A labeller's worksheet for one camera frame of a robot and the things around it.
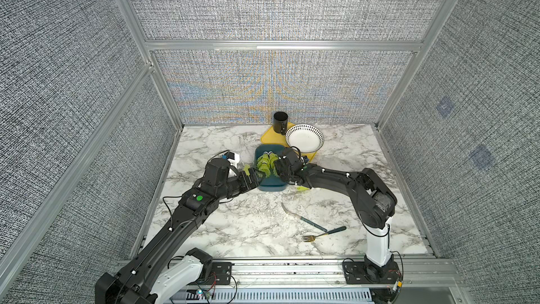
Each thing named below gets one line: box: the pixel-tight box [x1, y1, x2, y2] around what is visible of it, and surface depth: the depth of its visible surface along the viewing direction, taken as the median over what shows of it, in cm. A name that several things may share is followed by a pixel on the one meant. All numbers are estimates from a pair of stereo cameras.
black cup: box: [272, 111, 289, 136], surface depth 116 cm
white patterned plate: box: [285, 124, 325, 153], surface depth 116 cm
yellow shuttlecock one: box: [256, 150, 280, 179], surface depth 102 cm
